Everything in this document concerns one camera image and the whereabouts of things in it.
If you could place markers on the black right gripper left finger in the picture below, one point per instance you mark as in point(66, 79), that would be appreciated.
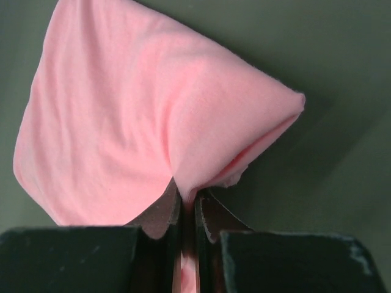
point(141, 256)

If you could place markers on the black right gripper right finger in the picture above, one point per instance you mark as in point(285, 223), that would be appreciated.
point(231, 257)

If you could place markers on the pink t-shirt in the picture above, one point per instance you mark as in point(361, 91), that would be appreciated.
point(126, 99)

